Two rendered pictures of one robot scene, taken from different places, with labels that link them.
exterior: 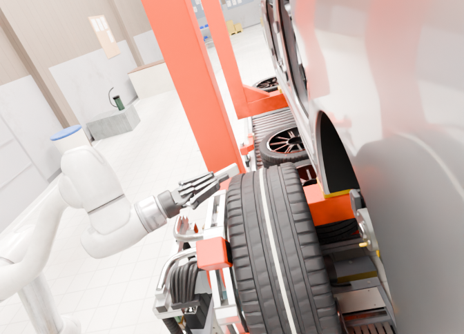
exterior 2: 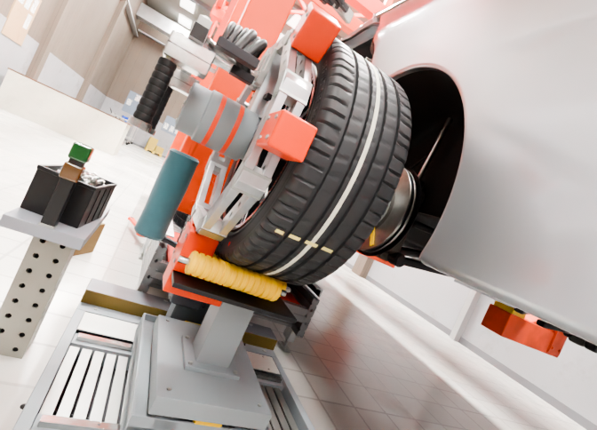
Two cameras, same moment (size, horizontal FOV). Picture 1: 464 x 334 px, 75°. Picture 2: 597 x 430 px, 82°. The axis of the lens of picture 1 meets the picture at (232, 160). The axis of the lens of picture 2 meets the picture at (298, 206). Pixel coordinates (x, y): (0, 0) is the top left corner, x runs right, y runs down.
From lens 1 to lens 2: 1.04 m
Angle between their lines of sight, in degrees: 42
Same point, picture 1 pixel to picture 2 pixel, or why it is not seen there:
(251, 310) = (343, 85)
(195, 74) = not seen: outside the picture
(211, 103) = (272, 32)
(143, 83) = (19, 93)
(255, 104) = not seen: hidden behind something
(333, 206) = not seen: hidden behind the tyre
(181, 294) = (241, 39)
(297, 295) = (388, 108)
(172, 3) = not seen: outside the picture
